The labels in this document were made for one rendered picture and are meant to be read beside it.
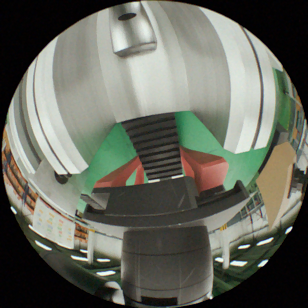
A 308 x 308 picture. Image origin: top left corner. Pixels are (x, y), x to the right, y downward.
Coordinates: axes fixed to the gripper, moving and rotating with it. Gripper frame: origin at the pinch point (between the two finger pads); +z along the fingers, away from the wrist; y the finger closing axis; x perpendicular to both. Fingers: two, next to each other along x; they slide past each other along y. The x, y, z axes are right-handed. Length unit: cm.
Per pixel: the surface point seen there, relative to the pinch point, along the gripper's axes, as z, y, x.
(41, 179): -7.5, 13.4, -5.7
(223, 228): 34, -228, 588
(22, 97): -6.6, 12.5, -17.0
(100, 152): 0.9, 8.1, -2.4
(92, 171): 1.4, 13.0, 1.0
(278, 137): 0.5, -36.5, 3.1
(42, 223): -59, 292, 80
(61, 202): -7.4, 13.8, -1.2
